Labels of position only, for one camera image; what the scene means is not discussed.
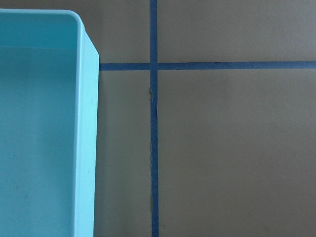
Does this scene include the blue tape grid lines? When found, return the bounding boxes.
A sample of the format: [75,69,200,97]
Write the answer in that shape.
[99,0,316,237]

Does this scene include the light blue plastic bin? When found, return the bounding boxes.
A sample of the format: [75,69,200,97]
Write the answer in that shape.
[0,9,99,237]

